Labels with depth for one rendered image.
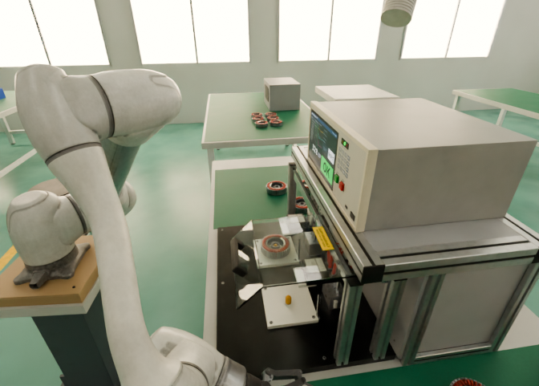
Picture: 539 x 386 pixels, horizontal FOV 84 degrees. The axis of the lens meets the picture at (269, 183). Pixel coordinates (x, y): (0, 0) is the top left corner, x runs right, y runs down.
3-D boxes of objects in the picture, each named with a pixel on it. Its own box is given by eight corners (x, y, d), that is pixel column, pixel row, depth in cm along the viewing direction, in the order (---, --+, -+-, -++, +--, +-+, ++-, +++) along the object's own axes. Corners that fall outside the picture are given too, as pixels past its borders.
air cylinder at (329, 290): (329, 310, 91) (330, 297, 89) (322, 290, 98) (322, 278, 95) (344, 307, 92) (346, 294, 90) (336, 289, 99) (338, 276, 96)
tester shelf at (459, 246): (361, 284, 61) (364, 267, 59) (291, 156, 121) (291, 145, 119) (548, 262, 67) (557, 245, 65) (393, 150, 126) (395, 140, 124)
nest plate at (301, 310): (267, 329, 86) (267, 327, 85) (261, 289, 99) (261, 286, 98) (318, 323, 88) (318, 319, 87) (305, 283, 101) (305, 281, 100)
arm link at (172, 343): (202, 384, 66) (193, 434, 53) (139, 351, 65) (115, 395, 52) (228, 341, 67) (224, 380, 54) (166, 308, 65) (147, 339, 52)
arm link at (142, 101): (61, 205, 114) (118, 184, 129) (83, 241, 113) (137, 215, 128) (73, 53, 58) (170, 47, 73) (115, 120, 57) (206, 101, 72)
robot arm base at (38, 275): (4, 294, 95) (-3, 282, 92) (41, 249, 114) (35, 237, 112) (66, 287, 97) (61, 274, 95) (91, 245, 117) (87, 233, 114)
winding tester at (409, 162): (355, 233, 69) (368, 149, 59) (306, 159, 107) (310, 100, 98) (505, 218, 74) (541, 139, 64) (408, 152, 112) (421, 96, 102)
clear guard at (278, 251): (237, 310, 64) (234, 290, 61) (232, 239, 85) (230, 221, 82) (381, 291, 68) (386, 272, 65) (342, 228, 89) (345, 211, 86)
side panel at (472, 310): (402, 366, 78) (433, 275, 63) (396, 355, 81) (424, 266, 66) (497, 351, 82) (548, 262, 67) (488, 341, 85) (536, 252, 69)
